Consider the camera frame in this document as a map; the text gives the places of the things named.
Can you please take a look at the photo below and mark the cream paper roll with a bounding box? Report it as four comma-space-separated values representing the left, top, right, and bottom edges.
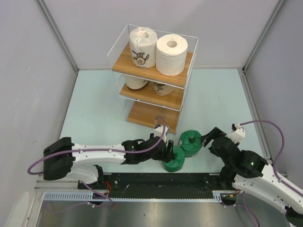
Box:
124, 75, 148, 90

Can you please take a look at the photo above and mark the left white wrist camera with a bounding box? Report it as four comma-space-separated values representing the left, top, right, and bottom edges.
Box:
154, 125, 170, 142

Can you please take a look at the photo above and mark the green roll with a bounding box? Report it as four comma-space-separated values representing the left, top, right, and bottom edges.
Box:
162, 146, 186, 173
178, 130, 202, 157

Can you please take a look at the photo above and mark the right aluminium frame post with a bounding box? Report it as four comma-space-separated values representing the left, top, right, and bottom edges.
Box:
242, 0, 288, 73

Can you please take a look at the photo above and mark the tan paper roll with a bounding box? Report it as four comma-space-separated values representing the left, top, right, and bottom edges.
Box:
152, 82, 176, 96

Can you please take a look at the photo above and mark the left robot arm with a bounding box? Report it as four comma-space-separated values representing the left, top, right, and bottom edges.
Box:
43, 134, 174, 189

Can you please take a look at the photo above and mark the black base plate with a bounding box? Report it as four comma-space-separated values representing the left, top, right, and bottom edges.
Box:
89, 173, 235, 198

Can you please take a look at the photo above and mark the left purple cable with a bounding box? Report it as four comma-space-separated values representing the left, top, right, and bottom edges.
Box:
27, 115, 166, 175

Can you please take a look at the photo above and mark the white slotted cable duct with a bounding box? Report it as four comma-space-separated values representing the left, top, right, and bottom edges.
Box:
43, 191, 222, 202

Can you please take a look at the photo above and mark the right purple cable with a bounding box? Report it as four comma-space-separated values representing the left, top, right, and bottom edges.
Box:
241, 118, 303, 197

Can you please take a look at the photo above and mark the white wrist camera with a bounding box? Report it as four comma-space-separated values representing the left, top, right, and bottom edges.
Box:
154, 125, 170, 142
226, 123, 246, 143

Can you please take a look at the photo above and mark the white wire wooden shelf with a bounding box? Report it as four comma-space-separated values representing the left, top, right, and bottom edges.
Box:
107, 24, 198, 134

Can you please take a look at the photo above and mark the aluminium frame post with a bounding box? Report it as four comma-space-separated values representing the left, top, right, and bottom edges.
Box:
242, 0, 288, 73
35, 0, 79, 73

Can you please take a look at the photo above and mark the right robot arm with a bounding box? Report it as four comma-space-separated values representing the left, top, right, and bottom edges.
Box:
201, 124, 303, 227

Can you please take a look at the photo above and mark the purple cable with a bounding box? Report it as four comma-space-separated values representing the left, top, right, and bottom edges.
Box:
27, 115, 166, 175
241, 118, 303, 197

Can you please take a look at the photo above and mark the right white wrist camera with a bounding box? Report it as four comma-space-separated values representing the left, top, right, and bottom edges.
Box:
226, 123, 246, 143

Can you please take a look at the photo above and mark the plain white paper roll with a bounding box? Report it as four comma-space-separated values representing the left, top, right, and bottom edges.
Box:
156, 34, 188, 76

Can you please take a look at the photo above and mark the left aluminium frame post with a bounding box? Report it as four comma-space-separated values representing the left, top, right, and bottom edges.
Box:
35, 0, 79, 73

